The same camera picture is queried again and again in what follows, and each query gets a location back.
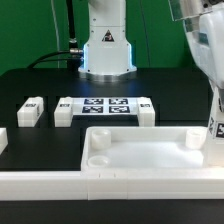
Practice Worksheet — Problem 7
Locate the black cable bundle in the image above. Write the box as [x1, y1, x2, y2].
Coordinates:
[27, 0, 85, 70]

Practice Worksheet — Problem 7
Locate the white left fence block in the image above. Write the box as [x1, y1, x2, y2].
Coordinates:
[0, 128, 8, 155]

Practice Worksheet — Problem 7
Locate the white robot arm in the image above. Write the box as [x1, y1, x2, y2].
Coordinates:
[79, 0, 224, 89]

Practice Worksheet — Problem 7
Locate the white desk top tray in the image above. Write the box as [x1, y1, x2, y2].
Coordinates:
[81, 126, 207, 171]

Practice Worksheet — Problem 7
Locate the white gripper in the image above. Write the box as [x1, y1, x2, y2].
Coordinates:
[184, 11, 224, 89]

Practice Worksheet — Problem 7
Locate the thin white cable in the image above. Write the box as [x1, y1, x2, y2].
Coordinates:
[50, 0, 62, 69]

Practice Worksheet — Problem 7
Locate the white front fence bar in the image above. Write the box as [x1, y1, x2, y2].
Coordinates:
[0, 168, 224, 201]

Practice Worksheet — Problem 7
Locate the fiducial marker sheet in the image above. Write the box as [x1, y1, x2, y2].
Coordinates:
[73, 97, 137, 116]

